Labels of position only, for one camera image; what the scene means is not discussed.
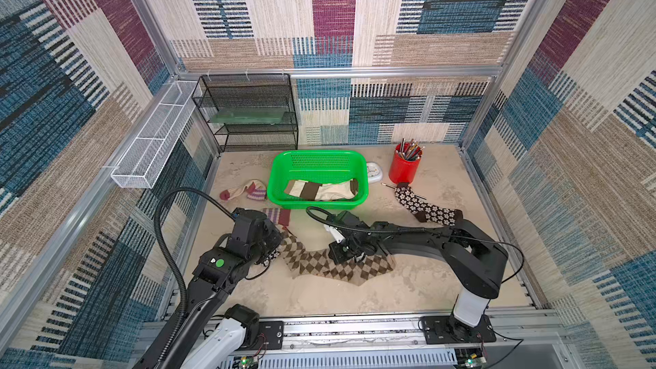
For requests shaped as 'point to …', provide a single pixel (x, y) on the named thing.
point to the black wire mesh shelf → (249, 91)
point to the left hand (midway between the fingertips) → (283, 229)
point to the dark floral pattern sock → (424, 212)
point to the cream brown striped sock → (323, 192)
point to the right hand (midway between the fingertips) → (335, 256)
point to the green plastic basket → (320, 166)
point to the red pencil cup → (402, 171)
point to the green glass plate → (248, 116)
